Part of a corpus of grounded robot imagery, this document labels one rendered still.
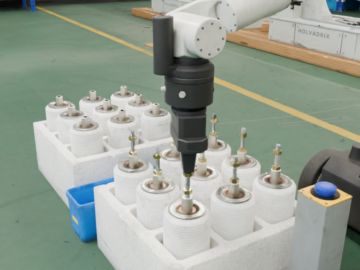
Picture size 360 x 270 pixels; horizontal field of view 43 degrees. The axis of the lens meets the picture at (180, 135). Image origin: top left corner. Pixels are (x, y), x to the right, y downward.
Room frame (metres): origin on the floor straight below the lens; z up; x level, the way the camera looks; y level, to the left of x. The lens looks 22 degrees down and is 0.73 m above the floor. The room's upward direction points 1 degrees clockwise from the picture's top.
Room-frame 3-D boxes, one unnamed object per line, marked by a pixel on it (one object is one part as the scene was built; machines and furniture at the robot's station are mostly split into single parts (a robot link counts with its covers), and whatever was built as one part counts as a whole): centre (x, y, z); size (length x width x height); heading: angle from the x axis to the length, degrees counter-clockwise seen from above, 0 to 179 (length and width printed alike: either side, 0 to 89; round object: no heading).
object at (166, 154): (1.05, 0.01, 0.25); 0.08 x 0.08 x 0.01
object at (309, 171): (1.21, -0.44, 0.10); 0.20 x 0.05 x 0.20; 120
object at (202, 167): (0.95, -0.05, 0.26); 0.02 x 0.02 x 0.03
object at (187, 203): (0.79, -0.02, 0.26); 0.02 x 0.02 x 0.03
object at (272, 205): (0.91, -0.21, 0.16); 0.10 x 0.10 x 0.18
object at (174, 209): (0.79, -0.02, 0.25); 0.08 x 0.08 x 0.01
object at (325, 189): (0.74, -0.27, 0.32); 0.04 x 0.04 x 0.02
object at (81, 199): (1.14, 0.16, 0.06); 0.30 x 0.11 x 0.12; 123
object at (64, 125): (1.35, 0.34, 0.16); 0.10 x 0.10 x 0.18
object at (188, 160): (0.77, -0.02, 0.37); 0.03 x 0.02 x 0.06; 100
